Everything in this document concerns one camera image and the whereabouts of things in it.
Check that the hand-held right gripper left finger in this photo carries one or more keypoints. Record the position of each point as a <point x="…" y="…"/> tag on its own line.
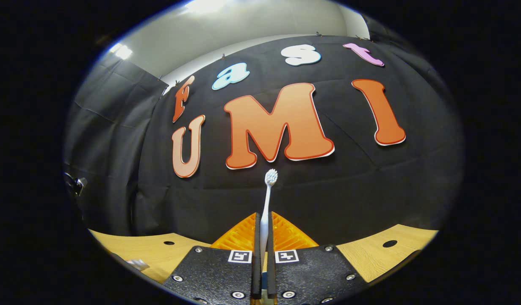
<point x="256" y="262"/>

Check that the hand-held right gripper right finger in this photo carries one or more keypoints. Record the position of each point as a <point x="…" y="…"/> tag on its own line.
<point x="270" y="275"/>

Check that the white toothbrush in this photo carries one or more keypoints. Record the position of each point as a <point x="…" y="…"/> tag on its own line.
<point x="266" y="212"/>

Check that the wooden desktop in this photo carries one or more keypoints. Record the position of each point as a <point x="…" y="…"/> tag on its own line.
<point x="370" y="254"/>

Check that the black side curtain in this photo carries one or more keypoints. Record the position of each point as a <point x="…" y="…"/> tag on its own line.
<point x="108" y="148"/>

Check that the black backdrop cloth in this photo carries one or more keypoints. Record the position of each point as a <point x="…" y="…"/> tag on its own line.
<point x="328" y="190"/>

